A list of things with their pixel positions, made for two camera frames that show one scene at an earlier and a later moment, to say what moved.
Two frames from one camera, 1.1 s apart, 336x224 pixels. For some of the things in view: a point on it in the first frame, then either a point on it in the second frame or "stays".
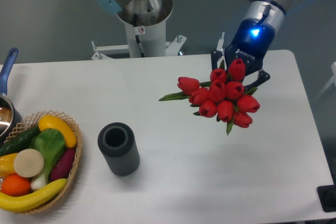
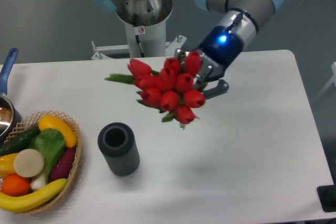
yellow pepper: [7, 164] stays
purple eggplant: [61, 169] stays
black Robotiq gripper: [253, 39] → [220, 46]
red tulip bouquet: [224, 96] → [169, 90]
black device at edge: [327, 195] stays
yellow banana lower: [16, 204] stays
